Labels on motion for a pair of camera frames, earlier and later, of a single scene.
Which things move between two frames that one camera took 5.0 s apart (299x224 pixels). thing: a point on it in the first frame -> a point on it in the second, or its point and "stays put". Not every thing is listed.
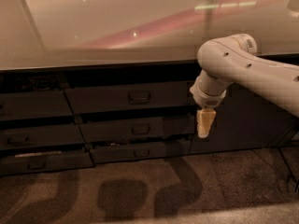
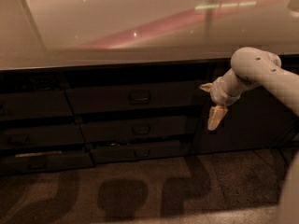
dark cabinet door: [247, 120] stays put
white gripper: [207, 98] -> [219, 92]
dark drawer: [123, 153] stays put
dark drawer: [137, 129] stays put
